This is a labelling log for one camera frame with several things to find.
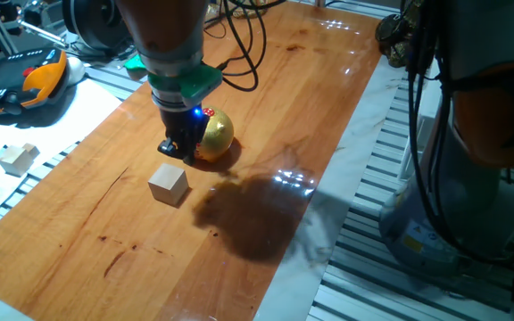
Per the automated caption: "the black round spool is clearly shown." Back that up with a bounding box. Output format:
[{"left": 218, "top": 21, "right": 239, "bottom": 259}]
[{"left": 62, "top": 0, "right": 129, "bottom": 51}]

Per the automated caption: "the green wrist bracket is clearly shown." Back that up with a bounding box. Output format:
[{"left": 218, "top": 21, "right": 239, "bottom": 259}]
[{"left": 122, "top": 53, "right": 224, "bottom": 108}]

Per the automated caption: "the orange wooden board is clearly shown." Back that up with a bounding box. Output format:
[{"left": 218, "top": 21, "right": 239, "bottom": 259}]
[{"left": 0, "top": 2, "right": 383, "bottom": 321}]

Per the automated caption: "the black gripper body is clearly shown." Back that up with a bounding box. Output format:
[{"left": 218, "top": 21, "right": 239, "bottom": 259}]
[{"left": 158, "top": 104, "right": 208, "bottom": 156}]

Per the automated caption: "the pale wooden block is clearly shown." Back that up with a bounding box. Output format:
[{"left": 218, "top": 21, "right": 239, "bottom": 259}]
[{"left": 0, "top": 144, "right": 35, "bottom": 177}]

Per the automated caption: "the small wooden block piece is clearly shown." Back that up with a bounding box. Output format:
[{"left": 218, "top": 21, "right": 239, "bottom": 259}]
[{"left": 21, "top": 142, "right": 41, "bottom": 160}]

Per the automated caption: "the white paper sheet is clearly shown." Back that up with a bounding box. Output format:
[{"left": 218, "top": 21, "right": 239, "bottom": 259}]
[{"left": 0, "top": 78, "right": 123, "bottom": 233}]

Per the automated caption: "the orange black teach pendant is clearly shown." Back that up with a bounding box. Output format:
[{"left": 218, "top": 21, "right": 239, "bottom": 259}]
[{"left": 0, "top": 47, "right": 70, "bottom": 117}]

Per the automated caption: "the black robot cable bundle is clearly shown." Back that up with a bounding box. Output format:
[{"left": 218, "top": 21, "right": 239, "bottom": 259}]
[{"left": 203, "top": 0, "right": 514, "bottom": 268}]

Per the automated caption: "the golden piggy bank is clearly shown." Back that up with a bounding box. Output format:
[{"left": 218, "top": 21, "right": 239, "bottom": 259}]
[{"left": 194, "top": 105, "right": 236, "bottom": 164}]

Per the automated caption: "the pale wooden cube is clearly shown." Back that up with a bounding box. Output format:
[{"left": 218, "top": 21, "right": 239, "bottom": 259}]
[{"left": 147, "top": 162, "right": 190, "bottom": 207}]

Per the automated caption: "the white rounded object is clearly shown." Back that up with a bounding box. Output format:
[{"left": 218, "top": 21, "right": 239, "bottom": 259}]
[{"left": 66, "top": 56, "right": 87, "bottom": 86}]

